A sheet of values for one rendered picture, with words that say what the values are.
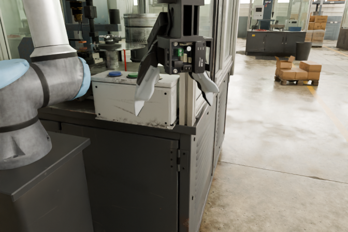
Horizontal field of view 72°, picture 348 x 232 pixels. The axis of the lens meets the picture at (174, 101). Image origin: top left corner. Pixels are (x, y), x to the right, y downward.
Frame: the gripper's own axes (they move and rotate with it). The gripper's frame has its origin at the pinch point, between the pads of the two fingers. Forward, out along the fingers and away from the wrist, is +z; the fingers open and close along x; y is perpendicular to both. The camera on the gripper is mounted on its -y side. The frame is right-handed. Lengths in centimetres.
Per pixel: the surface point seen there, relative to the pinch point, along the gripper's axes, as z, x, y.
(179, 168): 33.9, 12.8, -27.1
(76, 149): 16.9, -19.4, -22.1
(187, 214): 54, 16, -25
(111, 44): -5, -2, -76
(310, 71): 65, 337, -243
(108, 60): 2, -4, -77
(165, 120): 13.4, 6.6, -24.5
